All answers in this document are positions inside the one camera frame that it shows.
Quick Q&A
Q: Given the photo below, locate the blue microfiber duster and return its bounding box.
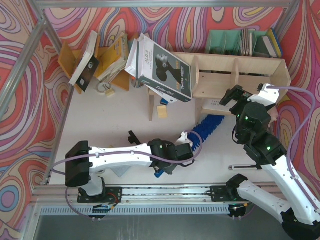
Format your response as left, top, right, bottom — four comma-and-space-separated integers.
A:
153, 114, 225, 179

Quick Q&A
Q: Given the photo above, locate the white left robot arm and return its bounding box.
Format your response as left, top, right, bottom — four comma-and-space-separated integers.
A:
65, 139, 195, 197

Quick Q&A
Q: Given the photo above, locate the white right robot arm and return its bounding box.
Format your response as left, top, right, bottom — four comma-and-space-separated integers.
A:
217, 83, 320, 240

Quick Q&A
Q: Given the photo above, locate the light wooden bookshelf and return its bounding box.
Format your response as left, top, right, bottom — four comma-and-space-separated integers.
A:
148, 51, 292, 126

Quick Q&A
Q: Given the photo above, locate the white spiral notebook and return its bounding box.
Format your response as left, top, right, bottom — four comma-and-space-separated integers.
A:
201, 99, 236, 116

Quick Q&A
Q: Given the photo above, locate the pink eraser figure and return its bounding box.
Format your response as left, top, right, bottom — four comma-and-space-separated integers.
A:
267, 107, 279, 124

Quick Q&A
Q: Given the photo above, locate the black binder clip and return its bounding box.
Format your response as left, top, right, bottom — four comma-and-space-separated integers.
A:
128, 130, 141, 145

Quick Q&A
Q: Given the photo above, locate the yellow sticky note pad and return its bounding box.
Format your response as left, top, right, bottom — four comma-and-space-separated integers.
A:
156, 105, 168, 119

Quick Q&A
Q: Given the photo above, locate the small blue sharpener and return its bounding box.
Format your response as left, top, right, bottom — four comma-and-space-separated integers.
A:
160, 98, 169, 106

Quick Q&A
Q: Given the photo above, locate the teal desk file organizer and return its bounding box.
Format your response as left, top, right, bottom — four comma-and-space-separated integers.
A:
204, 28, 278, 58

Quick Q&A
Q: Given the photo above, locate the blue and yellow book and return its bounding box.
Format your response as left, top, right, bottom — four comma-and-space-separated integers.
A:
264, 28, 283, 58

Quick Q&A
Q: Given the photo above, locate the pen cup with pens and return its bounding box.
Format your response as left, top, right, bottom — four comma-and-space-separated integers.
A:
130, 76, 144, 89

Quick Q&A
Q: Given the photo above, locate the gold binder clip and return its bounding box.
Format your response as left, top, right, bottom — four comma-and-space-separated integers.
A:
104, 87, 115, 97

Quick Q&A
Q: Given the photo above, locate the large Twins story book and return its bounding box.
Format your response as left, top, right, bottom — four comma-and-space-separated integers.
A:
124, 34, 193, 103

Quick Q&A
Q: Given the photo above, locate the stack of yellow books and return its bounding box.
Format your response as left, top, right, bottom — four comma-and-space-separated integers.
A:
95, 32, 129, 83

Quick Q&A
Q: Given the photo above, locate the white and black paperback book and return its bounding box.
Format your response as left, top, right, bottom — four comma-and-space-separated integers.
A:
69, 30, 100, 92

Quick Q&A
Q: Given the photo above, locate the yellow wooden book rack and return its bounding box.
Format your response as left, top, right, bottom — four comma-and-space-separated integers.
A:
58, 31, 130, 94

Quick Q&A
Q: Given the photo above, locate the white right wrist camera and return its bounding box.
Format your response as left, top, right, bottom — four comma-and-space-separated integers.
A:
247, 83, 280, 107

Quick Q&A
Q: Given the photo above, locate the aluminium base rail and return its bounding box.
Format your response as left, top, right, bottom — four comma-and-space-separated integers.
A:
32, 183, 244, 204

